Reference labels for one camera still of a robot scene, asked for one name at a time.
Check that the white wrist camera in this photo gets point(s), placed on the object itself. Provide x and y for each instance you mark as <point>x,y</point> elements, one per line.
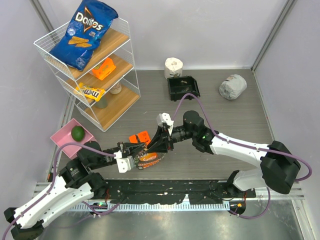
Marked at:
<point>164,121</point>
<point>124,164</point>

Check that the orange snack pouch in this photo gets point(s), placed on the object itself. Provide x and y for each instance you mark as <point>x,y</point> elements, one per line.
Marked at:
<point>140,137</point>

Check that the yellow M&M's candy bag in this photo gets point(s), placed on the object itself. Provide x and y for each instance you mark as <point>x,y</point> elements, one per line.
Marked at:
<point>90,92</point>

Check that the beige cup on shelf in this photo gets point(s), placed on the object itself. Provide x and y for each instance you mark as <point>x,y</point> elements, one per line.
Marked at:
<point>116,89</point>

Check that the white wire shelf rack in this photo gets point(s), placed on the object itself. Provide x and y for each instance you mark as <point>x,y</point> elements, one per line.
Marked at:
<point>117,45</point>

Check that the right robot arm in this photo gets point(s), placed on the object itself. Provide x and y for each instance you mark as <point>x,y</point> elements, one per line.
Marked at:
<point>275,168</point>

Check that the pink drawer box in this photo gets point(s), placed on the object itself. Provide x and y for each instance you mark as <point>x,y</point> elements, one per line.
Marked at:
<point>63,136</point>

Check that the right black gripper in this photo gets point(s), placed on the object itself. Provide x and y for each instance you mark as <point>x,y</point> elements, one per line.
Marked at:
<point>159,142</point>

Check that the grey-green bottle on shelf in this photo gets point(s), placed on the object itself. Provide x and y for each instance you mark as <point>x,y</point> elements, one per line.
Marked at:
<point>102,103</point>

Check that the large metal disc keyring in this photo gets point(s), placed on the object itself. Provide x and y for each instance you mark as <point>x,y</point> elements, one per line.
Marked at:
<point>144,160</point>

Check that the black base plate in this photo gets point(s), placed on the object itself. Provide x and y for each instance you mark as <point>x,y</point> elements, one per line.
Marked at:
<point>169,191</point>

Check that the green avocado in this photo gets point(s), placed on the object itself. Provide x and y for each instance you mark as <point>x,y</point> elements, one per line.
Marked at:
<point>78,133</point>

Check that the black plastic bin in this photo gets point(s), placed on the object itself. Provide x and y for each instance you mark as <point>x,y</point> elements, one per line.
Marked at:
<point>179,86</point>

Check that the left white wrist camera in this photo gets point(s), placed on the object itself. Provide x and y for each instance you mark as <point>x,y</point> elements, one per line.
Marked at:
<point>124,164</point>

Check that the orange snack box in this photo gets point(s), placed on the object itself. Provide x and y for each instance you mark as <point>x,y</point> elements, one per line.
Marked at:
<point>102,70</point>

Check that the aluminium slotted rail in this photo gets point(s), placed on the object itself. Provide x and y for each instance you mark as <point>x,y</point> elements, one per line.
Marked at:
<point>184,206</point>

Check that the blue Doritos chip bag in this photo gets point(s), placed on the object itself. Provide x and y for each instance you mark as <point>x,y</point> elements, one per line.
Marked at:
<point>83,35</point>

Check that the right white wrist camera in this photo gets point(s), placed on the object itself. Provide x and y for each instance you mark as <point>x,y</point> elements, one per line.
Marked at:
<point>164,121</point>

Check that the white toilet paper roll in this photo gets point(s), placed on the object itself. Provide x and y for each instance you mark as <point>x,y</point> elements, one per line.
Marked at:
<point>173,67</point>

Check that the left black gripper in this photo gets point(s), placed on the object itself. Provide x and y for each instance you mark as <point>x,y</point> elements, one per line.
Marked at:
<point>130,148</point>

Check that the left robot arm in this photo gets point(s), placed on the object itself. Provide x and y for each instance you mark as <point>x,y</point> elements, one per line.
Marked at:
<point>75,183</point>

